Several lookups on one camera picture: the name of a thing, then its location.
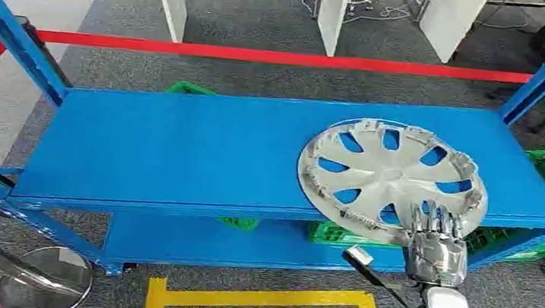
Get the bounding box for tangled floor cables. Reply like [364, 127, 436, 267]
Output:
[281, 0, 424, 33]

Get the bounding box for white desk panel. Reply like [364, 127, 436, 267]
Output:
[414, 0, 492, 68]

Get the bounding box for silver plastic wheel hubcap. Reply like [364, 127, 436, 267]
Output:
[290, 110, 496, 256]

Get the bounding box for black barrier post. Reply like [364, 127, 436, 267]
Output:
[2, 14, 81, 97]

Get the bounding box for blue metal shelf rack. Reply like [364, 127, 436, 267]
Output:
[0, 0, 545, 308]

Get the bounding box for black bar with silver tip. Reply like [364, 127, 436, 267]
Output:
[336, 243, 425, 308]

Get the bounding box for red barrier tape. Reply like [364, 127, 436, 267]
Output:
[0, 16, 545, 162]

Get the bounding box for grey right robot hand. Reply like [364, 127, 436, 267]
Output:
[401, 202, 475, 289]

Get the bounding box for chrome stanchion with round base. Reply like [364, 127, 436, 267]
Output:
[0, 223, 99, 308]

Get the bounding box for white desk with metal frame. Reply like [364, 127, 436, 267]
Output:
[141, 0, 353, 62]

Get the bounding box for green plastic crate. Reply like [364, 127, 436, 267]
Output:
[306, 125, 545, 268]
[164, 78, 219, 99]

